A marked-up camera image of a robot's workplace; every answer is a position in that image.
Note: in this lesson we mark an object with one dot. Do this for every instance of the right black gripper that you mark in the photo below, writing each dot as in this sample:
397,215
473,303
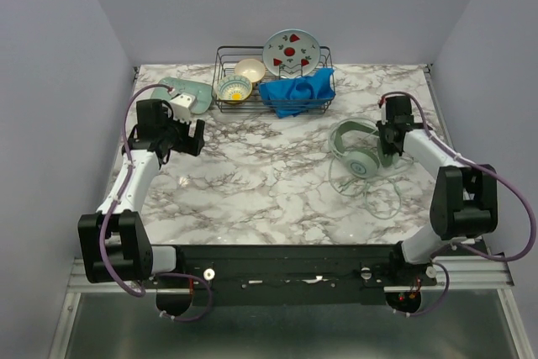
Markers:
389,136

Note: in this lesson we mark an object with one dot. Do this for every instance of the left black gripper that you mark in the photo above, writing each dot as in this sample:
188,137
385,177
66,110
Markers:
192,145

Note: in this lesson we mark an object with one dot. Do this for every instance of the mint green headphones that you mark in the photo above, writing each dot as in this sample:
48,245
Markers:
359,160

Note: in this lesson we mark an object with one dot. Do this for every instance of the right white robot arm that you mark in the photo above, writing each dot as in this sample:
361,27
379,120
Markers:
464,205

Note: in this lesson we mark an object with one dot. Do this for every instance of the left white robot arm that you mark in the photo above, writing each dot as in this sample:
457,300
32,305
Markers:
114,244

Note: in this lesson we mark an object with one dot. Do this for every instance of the mint green rectangular tray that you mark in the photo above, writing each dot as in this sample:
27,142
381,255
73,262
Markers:
200,92

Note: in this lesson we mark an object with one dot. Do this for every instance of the blue yellow patterned bowl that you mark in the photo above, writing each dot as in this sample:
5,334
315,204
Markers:
233,89

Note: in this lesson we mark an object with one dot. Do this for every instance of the cream bowl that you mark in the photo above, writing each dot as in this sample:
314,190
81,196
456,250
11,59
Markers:
253,69

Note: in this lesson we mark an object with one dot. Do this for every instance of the blue cloth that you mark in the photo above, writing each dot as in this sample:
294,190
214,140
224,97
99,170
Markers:
291,97

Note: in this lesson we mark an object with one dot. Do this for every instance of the strawberry pattern plate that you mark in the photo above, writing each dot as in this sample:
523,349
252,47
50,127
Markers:
291,53

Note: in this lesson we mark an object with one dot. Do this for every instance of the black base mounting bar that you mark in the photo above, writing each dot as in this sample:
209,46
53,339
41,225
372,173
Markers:
240,275

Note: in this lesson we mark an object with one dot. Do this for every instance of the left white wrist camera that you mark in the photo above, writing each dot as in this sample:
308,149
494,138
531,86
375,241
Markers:
181,107

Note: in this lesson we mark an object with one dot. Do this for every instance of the black wire dish rack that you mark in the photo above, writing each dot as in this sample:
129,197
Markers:
260,100

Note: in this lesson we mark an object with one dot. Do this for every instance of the aluminium rail frame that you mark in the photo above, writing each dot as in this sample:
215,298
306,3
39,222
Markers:
274,188

